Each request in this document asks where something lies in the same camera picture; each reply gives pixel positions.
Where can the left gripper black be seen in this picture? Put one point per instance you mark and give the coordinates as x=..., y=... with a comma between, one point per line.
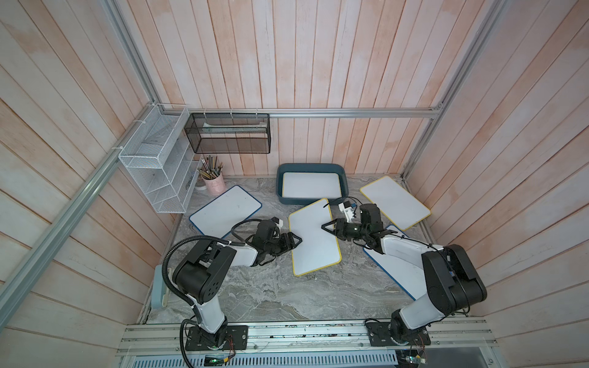
x=294, y=246

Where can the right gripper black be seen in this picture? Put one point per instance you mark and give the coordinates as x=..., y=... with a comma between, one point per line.
x=340, y=229

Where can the yellow whiteboard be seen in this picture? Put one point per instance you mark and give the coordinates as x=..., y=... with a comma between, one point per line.
x=398, y=205
x=319, y=249
x=311, y=186

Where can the blue whiteboard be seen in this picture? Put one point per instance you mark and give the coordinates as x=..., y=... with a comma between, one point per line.
x=217, y=217
x=404, y=266

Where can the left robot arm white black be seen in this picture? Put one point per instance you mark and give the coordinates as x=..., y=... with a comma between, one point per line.
x=195, y=268

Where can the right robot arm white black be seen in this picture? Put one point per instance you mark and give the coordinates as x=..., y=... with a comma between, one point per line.
x=446, y=273

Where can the teal plastic storage box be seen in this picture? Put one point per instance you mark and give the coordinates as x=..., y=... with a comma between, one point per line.
x=309, y=168

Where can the pink pencil cup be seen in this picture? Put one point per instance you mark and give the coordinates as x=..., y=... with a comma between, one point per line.
x=210, y=171

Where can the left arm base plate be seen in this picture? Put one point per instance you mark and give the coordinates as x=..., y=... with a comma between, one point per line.
x=226, y=338

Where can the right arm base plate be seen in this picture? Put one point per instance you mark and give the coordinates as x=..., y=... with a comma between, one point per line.
x=394, y=333

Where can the black mesh wall basket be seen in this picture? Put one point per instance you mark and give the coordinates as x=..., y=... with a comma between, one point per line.
x=229, y=133

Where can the white wire mesh shelf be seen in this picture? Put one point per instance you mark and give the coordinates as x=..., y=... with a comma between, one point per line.
x=159, y=158

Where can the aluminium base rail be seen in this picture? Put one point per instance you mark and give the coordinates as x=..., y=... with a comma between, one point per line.
x=311, y=336

